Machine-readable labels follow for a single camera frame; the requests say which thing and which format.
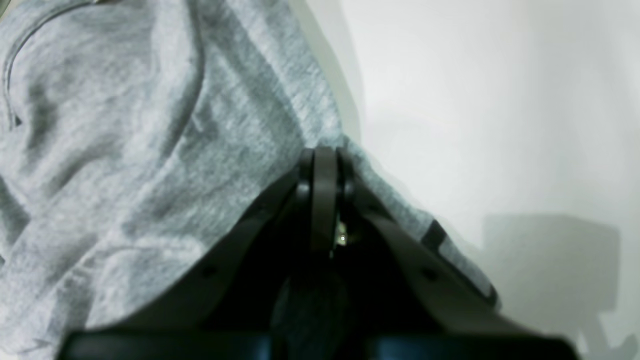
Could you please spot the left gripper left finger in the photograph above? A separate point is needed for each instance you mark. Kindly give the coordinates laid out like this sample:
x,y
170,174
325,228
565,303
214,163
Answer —
x,y
222,307

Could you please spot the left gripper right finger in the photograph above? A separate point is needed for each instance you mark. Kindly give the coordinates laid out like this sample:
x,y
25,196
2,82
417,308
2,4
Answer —
x,y
412,304

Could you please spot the grey T-shirt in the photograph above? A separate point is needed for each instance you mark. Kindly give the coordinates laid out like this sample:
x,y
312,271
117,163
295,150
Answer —
x,y
134,134

